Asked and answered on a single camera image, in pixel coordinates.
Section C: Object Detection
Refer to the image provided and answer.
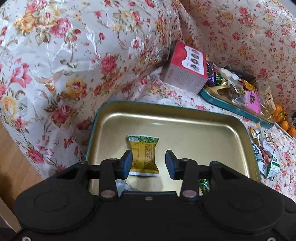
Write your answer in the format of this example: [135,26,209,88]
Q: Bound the white snack packet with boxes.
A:
[115,179,139,193]

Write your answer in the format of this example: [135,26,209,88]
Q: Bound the green foil candy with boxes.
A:
[198,178,211,196]

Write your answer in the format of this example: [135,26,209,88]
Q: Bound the pink snack packet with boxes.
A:
[245,90,261,114]

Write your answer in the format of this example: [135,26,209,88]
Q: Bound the clear packet of dark sweets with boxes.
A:
[228,79,247,106]

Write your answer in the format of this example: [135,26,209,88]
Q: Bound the red pink carton box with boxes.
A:
[161,40,208,94]

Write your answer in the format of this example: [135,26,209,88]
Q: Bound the clear bag of tan snacks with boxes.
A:
[255,80,275,116]

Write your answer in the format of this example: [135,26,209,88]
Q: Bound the white round wrapped sweet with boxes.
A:
[218,67,240,80]

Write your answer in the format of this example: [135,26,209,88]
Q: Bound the black remote control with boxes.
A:
[224,66,256,80]

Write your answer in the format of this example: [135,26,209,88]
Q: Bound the pile of small snack packets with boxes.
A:
[250,123,281,179]

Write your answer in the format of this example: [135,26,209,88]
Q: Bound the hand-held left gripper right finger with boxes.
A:
[165,150,241,202]

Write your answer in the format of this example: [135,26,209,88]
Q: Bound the teal gold tin lid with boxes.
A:
[199,67,275,129]

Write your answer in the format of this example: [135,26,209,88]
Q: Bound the teal gold tin box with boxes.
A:
[85,100,262,197]

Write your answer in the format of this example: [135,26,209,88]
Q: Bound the floral quilted sofa cover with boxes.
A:
[0,0,296,202]

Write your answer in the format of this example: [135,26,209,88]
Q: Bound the pile of mandarin oranges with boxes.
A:
[273,104,296,137]

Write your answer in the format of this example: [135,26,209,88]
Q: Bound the orange brown snack packet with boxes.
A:
[239,79,257,92]

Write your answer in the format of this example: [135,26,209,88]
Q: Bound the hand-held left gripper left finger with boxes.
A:
[57,150,133,201]

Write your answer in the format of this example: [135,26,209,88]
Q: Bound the yellow green snack packet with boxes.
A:
[126,135,160,176]

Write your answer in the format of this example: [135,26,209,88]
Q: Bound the purple green foil candies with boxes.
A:
[206,61,223,87]

